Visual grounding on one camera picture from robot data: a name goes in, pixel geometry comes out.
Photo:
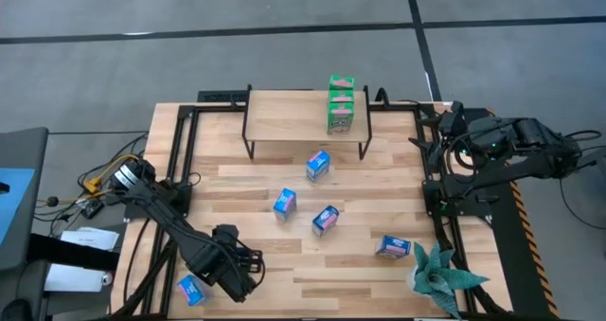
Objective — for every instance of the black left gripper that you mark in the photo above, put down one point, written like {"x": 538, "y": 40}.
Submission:
{"x": 227, "y": 264}

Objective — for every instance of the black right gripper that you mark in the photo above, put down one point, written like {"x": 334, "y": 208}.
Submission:
{"x": 461, "y": 146}

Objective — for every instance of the Rice Krispies cereal box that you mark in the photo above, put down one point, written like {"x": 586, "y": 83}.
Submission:
{"x": 191, "y": 290}
{"x": 285, "y": 203}
{"x": 318, "y": 165}

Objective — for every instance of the Apple Jacks cereal box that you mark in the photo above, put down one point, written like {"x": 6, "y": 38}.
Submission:
{"x": 340, "y": 119}
{"x": 342, "y": 82}
{"x": 342, "y": 97}

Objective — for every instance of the Frosted Flakes cereal box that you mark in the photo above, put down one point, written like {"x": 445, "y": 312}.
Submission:
{"x": 326, "y": 220}
{"x": 393, "y": 246}

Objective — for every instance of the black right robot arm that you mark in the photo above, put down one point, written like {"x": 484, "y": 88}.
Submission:
{"x": 521, "y": 169}

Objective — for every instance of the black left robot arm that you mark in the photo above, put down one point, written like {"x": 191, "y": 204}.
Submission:
{"x": 165, "y": 217}

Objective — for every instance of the teal fake succulent in pot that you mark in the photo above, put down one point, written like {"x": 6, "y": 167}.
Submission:
{"x": 438, "y": 276}

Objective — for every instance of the black platform with hazard stripes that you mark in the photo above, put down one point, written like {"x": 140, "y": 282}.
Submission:
{"x": 516, "y": 255}

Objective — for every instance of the white paper sheet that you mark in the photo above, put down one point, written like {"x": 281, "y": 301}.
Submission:
{"x": 71, "y": 278}
{"x": 90, "y": 239}

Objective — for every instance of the black power strip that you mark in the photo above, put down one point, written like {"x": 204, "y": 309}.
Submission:
{"x": 220, "y": 96}

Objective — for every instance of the dark gray desk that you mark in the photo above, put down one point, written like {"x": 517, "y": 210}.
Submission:
{"x": 40, "y": 155}

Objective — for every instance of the blue desk mat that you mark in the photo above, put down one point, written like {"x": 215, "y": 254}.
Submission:
{"x": 16, "y": 202}

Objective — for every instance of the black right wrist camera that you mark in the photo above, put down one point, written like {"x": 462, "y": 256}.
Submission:
{"x": 453, "y": 112}

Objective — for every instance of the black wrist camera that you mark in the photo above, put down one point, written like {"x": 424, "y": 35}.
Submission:
{"x": 453, "y": 112}
{"x": 226, "y": 234}

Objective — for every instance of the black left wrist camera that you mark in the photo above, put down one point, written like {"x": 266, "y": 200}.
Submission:
{"x": 226, "y": 234}

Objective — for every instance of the wooden shelf with black frame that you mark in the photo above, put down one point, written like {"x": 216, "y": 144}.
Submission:
{"x": 293, "y": 117}

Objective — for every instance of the black metal table frame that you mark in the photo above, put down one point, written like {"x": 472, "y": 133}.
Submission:
{"x": 186, "y": 136}

